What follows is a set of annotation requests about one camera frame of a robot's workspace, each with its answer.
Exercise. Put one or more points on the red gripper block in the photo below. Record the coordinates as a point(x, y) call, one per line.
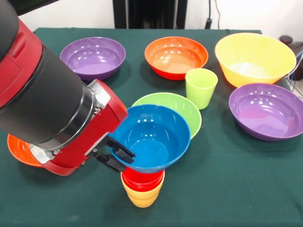
point(94, 137)

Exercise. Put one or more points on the red plastic cup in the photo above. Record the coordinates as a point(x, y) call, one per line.
point(142, 180)

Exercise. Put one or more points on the small blue plastic bowl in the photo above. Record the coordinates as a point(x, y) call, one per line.
point(154, 142)

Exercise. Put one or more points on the yellow plastic cup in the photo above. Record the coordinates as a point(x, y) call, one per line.
point(142, 198)

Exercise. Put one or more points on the green plastic bowl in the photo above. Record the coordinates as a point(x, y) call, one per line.
point(184, 106)

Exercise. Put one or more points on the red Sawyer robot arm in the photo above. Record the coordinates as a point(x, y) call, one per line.
point(42, 99)

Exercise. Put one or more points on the orange-red plastic bowl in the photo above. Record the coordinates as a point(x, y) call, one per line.
point(175, 59)
point(20, 151)

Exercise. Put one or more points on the purple plastic bowl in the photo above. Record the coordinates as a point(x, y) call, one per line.
point(92, 63)
point(267, 116)

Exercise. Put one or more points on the dark green tablecloth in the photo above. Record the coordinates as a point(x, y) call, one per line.
point(213, 189)

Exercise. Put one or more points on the green plastic cup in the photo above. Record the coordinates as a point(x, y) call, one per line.
point(201, 89)

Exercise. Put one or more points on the large orange plastic bowl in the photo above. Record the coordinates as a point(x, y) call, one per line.
point(251, 54)

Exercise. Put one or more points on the black chair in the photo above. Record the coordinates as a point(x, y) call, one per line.
point(296, 47)

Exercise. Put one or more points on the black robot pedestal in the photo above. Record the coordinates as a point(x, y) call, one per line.
point(154, 14)

